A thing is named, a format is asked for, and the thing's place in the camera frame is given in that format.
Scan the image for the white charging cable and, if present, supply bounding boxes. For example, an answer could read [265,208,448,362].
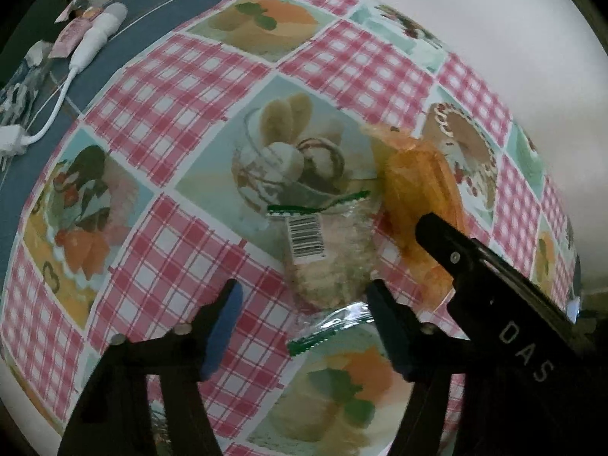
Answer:
[0,2,128,157]

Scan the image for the blue and white patterned cloth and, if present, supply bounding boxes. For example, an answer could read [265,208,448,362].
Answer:
[0,40,53,127]

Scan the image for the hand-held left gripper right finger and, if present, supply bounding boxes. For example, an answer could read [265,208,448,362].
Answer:
[366,279,476,456]

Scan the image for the yellow snack packet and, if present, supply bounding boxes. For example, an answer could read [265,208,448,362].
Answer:
[358,123,469,309]

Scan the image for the clear packet with green trim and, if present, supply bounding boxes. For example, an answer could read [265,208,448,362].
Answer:
[266,190,395,357]

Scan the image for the pink sachet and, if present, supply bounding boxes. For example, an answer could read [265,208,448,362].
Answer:
[54,0,103,58]

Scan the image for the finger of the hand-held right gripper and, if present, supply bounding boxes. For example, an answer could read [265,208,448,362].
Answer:
[415,212,528,343]

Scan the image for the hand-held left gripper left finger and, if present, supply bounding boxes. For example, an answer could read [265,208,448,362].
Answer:
[57,278,244,456]

